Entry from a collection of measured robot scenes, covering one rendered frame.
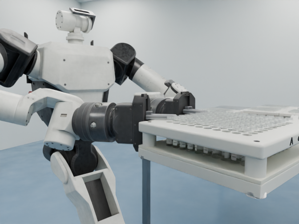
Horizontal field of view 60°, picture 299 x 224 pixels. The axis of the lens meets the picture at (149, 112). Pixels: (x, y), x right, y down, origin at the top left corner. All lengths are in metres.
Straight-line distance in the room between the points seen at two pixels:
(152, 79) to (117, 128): 0.53
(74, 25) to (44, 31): 4.62
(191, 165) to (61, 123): 0.31
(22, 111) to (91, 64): 0.38
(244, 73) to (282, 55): 0.64
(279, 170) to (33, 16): 5.28
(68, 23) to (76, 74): 0.18
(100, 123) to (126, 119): 0.05
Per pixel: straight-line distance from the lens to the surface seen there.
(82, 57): 0.91
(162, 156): 0.47
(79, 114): 0.57
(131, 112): 0.53
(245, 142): 0.36
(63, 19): 0.96
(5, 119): 0.63
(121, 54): 1.06
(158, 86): 1.04
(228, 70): 4.83
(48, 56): 0.89
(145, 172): 1.69
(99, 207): 0.98
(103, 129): 0.54
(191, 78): 4.98
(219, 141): 0.38
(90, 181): 0.99
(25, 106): 0.61
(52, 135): 0.60
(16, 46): 0.88
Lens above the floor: 1.14
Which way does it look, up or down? 7 degrees down
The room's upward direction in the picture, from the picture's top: straight up
